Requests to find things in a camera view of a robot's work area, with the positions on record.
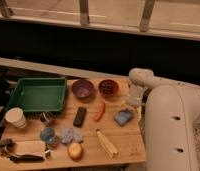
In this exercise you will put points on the brown paper bag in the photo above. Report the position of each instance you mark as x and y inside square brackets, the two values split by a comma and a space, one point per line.
[36, 148]

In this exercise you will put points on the green plastic tray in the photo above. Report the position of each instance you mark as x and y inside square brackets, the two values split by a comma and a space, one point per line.
[36, 95]

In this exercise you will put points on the black rectangular block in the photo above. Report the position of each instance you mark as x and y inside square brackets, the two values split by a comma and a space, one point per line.
[80, 116]

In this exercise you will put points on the crumpled blue cloth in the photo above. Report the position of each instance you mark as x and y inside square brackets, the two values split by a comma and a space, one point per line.
[69, 135]

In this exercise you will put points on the white paper cup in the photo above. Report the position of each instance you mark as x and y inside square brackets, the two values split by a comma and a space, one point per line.
[16, 117]

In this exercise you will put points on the dark tool at edge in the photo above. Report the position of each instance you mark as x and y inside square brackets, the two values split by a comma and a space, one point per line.
[5, 148]

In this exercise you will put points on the blue sponge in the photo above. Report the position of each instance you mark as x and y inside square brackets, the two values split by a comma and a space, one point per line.
[123, 117]

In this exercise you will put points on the purple bowl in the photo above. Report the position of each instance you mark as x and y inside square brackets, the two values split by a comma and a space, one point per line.
[82, 88]

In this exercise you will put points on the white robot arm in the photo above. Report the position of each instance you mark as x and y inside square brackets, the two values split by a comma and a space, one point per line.
[171, 110]

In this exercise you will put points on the red bowl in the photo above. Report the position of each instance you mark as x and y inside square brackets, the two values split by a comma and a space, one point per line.
[108, 88]

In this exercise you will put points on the yellow round fruit toy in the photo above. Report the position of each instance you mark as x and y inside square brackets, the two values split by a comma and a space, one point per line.
[75, 151]

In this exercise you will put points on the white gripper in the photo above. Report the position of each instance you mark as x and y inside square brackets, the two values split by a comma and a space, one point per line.
[135, 97]

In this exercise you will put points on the blue glass cup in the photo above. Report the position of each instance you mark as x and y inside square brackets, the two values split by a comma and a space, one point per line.
[47, 135]

